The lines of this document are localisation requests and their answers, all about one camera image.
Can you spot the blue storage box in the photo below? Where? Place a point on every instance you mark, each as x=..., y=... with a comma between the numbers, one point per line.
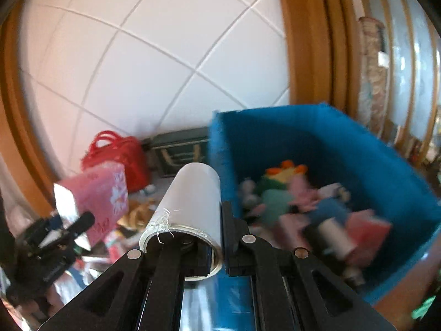
x=335, y=149

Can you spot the red pink box in bin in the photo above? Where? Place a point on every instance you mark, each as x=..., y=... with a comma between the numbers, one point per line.
x=368, y=232

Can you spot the pink tissue box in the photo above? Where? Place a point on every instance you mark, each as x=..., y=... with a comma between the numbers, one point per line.
x=100, y=190

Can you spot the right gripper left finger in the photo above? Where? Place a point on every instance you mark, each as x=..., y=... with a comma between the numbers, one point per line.
x=140, y=291

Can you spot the red plastic handbag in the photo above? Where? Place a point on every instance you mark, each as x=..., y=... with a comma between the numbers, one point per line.
x=110, y=146

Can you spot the pink plush in box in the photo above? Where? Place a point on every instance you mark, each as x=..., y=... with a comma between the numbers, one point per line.
x=274, y=203

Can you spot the green orange plush toy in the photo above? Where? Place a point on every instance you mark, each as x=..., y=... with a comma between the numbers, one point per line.
x=279, y=177

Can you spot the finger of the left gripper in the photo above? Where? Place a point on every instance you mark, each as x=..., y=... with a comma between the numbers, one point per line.
x=44, y=235
x=77, y=225

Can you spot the white paper roll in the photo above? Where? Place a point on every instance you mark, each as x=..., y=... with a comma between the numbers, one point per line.
x=191, y=207

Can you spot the wooden door frame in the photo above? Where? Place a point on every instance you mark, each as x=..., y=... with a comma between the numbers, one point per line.
x=324, y=53

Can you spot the dark green gift box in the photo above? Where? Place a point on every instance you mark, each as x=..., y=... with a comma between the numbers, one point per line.
x=172, y=151

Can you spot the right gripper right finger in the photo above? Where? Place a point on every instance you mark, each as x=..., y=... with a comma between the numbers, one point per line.
x=292, y=290

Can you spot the blue plush in box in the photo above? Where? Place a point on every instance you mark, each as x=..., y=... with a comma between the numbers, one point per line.
x=327, y=209

